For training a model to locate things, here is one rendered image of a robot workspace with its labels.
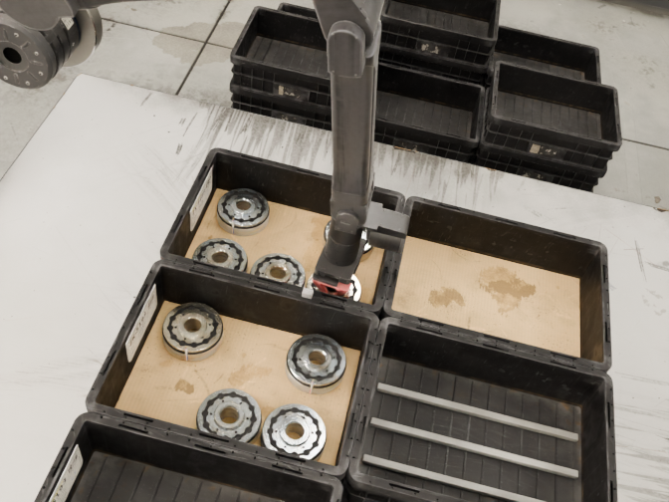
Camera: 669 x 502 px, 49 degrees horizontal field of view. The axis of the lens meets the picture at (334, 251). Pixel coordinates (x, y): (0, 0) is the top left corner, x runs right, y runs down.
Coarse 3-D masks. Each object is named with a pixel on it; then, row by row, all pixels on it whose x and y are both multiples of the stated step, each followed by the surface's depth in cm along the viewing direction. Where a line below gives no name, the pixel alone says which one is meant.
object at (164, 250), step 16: (208, 160) 143; (256, 160) 144; (272, 160) 145; (320, 176) 144; (192, 192) 137; (384, 192) 143; (400, 208) 141; (176, 224) 131; (160, 256) 127; (176, 256) 127; (224, 272) 126; (240, 272) 126; (384, 272) 132; (288, 288) 125; (384, 288) 128; (352, 304) 125; (368, 304) 125
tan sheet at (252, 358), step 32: (160, 320) 130; (224, 320) 132; (160, 352) 126; (224, 352) 127; (256, 352) 128; (352, 352) 131; (128, 384) 121; (160, 384) 122; (192, 384) 123; (224, 384) 123; (256, 384) 124; (288, 384) 125; (352, 384) 126; (160, 416) 118; (192, 416) 119
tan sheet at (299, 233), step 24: (216, 192) 151; (216, 216) 147; (288, 216) 149; (312, 216) 150; (192, 240) 142; (240, 240) 144; (264, 240) 145; (288, 240) 145; (312, 240) 146; (312, 264) 142; (360, 264) 144
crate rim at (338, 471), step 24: (168, 264) 125; (144, 288) 122; (264, 288) 125; (360, 312) 124; (120, 336) 115; (96, 384) 109; (360, 384) 115; (96, 408) 107; (192, 432) 107; (264, 456) 106; (288, 456) 106
